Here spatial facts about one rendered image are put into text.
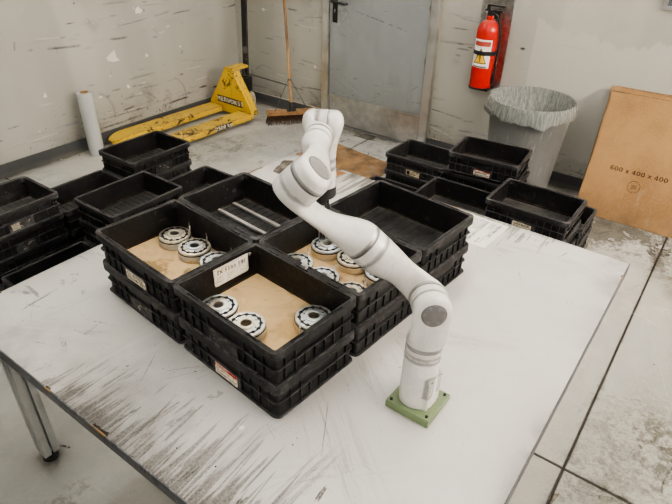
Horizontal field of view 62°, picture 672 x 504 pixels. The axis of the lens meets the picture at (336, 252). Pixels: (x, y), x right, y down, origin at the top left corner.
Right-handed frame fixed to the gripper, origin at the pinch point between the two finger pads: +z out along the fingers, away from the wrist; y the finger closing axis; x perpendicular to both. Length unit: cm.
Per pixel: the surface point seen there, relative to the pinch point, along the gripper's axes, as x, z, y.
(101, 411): 57, 30, -37
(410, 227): -32.5, 17.4, 29.9
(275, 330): 13.2, 17.4, -22.9
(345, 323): -5.1, 13.5, -25.5
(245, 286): 22.4, 17.4, -3.0
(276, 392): 12.6, 19.7, -42.7
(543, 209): -116, 51, 103
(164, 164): 79, 48, 153
